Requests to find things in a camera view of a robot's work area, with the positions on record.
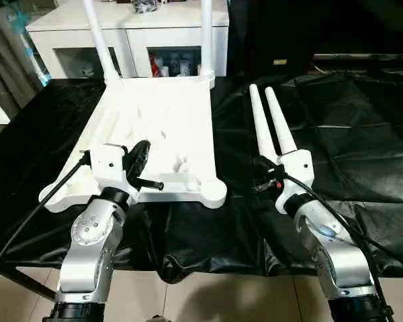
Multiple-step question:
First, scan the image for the beige curtain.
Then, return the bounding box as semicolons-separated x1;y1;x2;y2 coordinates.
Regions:
0;7;51;125

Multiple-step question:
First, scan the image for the grey toy figure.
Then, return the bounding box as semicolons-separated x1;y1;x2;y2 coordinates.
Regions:
131;0;165;14

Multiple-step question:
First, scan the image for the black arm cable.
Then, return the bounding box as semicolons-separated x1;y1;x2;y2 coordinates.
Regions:
0;150;93;290
281;172;403;322

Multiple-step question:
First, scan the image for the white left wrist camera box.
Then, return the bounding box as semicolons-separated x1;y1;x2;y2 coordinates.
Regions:
90;143;130;197

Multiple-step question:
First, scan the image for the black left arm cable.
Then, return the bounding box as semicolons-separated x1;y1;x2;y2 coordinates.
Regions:
0;150;93;290

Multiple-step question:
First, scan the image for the white sideboard cabinet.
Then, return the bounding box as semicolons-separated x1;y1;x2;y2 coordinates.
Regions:
26;0;230;80

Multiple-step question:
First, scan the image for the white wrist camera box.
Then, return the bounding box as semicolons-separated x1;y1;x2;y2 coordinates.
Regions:
90;143;130;197
274;150;315;215

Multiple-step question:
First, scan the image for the black metal stand leg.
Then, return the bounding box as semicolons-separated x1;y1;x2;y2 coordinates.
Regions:
0;263;58;304

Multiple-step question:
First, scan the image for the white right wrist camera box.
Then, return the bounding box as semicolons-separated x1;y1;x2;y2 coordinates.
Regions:
274;150;315;215

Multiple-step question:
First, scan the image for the white plastic table leg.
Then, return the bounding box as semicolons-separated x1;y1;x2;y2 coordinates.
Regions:
249;84;279;167
199;0;216;90
264;87;300;158
83;0;122;85

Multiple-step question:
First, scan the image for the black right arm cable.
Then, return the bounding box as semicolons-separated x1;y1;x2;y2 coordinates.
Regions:
281;172;403;322

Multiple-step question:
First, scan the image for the white plastic table top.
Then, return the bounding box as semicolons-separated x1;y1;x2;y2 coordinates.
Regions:
39;74;228;214

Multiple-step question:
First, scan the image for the black plastic mat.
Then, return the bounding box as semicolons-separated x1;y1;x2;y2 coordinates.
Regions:
0;72;403;284

